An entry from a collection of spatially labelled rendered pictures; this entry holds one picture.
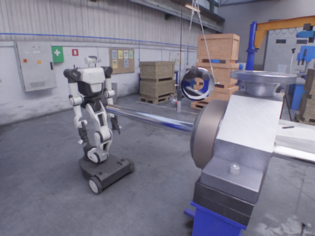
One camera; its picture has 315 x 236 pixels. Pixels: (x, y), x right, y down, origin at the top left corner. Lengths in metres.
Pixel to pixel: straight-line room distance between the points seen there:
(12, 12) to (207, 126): 5.26
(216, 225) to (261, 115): 0.43
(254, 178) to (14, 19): 5.48
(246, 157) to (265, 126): 0.13
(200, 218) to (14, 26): 5.38
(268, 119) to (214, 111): 0.23
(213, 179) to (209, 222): 0.20
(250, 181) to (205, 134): 0.27
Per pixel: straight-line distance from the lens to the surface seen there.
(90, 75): 1.94
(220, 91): 5.04
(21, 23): 5.58
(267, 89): 0.79
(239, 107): 0.73
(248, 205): 0.62
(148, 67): 5.88
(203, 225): 0.78
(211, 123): 0.77
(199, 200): 0.69
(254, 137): 0.67
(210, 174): 0.61
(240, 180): 0.61
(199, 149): 0.79
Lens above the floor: 1.47
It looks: 19 degrees down
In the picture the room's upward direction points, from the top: straight up
